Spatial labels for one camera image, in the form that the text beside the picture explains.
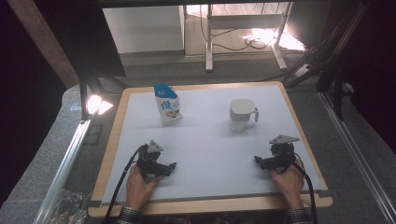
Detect pale grey table mat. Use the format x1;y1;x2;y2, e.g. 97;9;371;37
101;85;323;205

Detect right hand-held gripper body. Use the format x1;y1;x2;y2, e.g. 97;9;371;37
262;134;301;174

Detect clear plastic bag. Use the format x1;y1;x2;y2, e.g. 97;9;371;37
49;189;91;224

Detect hand-held gripper black cable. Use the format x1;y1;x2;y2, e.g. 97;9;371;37
101;144;149;224
291;151;318;224

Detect left hand-held gripper black cable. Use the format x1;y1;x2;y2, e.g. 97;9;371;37
101;144;149;224

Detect bright lamp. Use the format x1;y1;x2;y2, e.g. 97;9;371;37
86;94;114;117

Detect person's right hand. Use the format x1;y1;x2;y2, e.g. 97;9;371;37
269;160;305;210

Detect white cup with hinged lid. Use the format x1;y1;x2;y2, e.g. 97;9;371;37
228;98;260;133

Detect black floor socket box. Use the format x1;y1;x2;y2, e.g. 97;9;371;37
83;123;105;147

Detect person's left hand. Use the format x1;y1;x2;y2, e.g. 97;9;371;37
125;164;163;210

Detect black tripod stand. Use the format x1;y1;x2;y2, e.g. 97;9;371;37
283;0;372;123

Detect aluminium rail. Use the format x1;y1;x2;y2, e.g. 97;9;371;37
318;91;396;224
32;119;92;224

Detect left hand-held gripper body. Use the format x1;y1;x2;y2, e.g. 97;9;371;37
135;139;171;180

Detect white cabinet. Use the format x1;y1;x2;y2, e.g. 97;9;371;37
102;5;186;55

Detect black floor cables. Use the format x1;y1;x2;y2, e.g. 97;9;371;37
199;4;283;52

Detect right hand-held gripper black cable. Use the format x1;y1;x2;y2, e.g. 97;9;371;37
291;151;318;224

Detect white desk frame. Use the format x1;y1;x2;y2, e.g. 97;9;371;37
205;2;293;73

